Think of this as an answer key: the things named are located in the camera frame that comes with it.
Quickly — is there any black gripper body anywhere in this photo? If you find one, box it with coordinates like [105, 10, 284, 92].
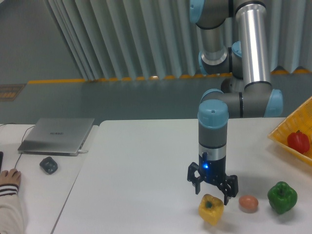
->
[198, 157, 226, 186]

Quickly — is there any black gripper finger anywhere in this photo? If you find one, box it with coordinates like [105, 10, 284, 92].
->
[187, 162, 202, 195]
[217, 175, 238, 205]

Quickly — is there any yellow bell pepper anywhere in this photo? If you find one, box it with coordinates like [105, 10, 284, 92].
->
[198, 194, 224, 226]

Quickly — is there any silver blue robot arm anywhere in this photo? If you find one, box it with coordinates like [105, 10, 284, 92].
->
[187, 0, 283, 203]

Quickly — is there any cream striped sleeve forearm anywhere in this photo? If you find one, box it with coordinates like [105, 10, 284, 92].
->
[0, 184, 25, 234]

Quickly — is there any green bell pepper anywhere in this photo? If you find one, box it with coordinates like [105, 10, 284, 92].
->
[267, 181, 297, 215]

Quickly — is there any red bell pepper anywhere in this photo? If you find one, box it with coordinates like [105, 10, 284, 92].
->
[287, 130, 310, 154]

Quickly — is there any yellow woven basket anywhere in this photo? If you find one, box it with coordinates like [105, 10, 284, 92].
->
[268, 97, 312, 165]

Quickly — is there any person's hand on mouse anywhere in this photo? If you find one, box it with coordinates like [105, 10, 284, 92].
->
[0, 169, 21, 187]

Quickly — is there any brown egg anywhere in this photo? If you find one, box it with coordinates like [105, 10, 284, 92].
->
[239, 195, 258, 213]

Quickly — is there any silver closed laptop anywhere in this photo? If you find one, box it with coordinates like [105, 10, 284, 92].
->
[18, 118, 94, 156]

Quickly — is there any small black plastic gadget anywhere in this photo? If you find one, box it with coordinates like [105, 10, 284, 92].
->
[39, 156, 58, 175]

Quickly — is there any folding corrugated partition screen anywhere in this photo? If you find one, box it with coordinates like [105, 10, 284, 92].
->
[47, 0, 312, 80]

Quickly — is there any black keyboard edge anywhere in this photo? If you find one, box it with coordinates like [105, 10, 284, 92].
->
[0, 151, 4, 172]

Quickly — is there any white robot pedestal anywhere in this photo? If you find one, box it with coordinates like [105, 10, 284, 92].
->
[221, 77, 245, 93]

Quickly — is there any black mouse cable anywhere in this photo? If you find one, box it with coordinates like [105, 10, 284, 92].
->
[0, 123, 36, 170]

